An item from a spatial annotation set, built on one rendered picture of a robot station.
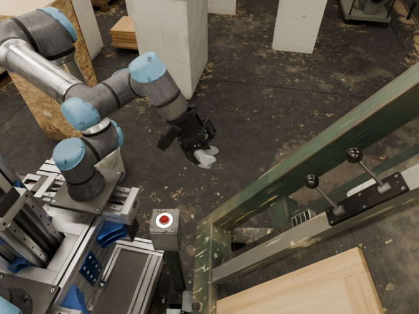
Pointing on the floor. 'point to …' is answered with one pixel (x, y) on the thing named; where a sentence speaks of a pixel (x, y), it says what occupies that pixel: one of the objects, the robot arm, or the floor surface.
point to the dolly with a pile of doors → (124, 35)
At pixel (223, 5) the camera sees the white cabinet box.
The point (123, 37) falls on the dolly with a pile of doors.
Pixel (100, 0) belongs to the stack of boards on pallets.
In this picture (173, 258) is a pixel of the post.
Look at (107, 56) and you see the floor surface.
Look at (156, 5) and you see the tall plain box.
